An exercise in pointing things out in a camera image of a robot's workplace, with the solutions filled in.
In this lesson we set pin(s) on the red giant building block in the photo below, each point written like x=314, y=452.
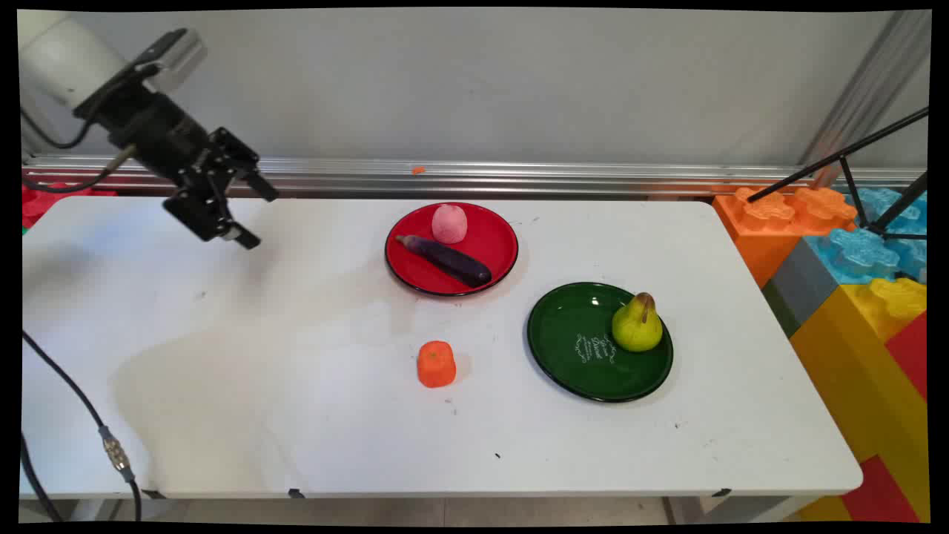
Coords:
x=910, y=352
x=882, y=493
x=44, y=204

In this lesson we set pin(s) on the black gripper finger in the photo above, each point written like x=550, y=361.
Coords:
x=204, y=211
x=241, y=159

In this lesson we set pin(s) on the purple toy eggplant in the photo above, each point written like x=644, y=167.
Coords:
x=452, y=261

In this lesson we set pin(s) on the grey giant building block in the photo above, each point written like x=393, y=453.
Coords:
x=801, y=285

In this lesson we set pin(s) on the yellow-green toy pear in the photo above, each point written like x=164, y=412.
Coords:
x=636, y=326

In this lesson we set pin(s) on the red enamel plate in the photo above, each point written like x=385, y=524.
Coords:
x=489, y=245

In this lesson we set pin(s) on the green enamel plate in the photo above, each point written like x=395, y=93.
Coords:
x=571, y=341

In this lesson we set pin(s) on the slanted aluminium profile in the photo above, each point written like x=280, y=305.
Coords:
x=867, y=89

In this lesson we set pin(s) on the orange giant building block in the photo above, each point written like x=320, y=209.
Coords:
x=764, y=230

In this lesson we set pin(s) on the orange toy carrot piece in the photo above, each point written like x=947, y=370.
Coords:
x=436, y=365

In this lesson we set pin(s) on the pink toy peach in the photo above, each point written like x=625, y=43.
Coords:
x=449, y=224

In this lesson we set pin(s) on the yellow giant building block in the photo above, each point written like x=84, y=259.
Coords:
x=860, y=371

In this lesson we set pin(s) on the blue giant building block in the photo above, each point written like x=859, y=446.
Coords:
x=860, y=256

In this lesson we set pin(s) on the black tripod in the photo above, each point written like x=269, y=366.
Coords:
x=852, y=152

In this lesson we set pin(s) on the horizontal aluminium rail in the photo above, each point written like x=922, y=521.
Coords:
x=563, y=178

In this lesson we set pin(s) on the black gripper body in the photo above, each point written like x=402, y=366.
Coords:
x=159, y=137

